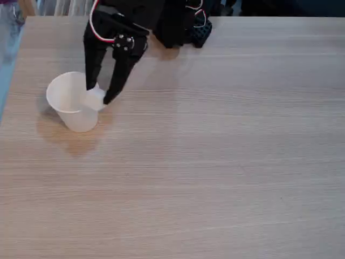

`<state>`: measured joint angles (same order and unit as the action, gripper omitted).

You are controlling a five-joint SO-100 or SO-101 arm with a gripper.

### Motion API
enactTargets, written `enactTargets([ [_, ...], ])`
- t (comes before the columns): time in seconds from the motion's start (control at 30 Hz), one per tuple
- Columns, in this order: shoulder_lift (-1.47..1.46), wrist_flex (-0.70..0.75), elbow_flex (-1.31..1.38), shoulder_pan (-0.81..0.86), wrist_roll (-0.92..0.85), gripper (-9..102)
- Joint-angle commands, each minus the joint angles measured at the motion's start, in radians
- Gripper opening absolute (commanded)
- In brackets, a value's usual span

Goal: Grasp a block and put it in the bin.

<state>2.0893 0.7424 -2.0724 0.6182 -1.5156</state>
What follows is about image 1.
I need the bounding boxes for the red and white arm cable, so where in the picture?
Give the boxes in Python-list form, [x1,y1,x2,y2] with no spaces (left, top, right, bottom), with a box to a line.
[185,0,208,27]

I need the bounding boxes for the pale fabric curtain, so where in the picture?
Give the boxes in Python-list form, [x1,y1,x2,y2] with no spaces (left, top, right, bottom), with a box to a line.
[40,0,94,17]

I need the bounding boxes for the red and white gripper cable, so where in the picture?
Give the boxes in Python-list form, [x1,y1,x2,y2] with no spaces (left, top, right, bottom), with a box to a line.
[88,0,117,44]

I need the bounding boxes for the white paper cup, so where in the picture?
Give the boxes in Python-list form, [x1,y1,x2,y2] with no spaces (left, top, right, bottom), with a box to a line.
[46,71,107,133]

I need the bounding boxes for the person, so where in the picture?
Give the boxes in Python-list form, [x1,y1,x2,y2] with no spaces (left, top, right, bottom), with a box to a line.
[0,0,26,64]

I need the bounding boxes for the small white cube block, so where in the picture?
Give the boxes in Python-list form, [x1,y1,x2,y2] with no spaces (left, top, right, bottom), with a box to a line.
[86,83,107,111]

